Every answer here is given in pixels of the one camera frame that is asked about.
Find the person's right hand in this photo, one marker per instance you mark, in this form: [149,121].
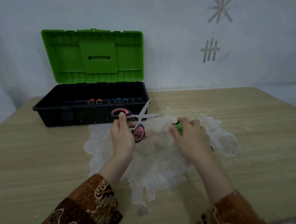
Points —
[192,142]

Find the person's right forearm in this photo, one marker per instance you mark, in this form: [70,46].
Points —
[228,201]

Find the white translucent film sheet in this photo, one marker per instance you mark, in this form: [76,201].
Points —
[156,158]

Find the person's left thumb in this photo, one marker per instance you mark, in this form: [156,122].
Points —
[140,137]

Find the person's left hand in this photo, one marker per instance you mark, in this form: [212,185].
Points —
[121,139]

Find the person's right thumb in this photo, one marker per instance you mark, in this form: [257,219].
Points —
[175,134]

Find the person's left forearm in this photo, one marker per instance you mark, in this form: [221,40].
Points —
[95,196]

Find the green and black plastic toolbox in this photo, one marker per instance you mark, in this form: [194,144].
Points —
[95,58]

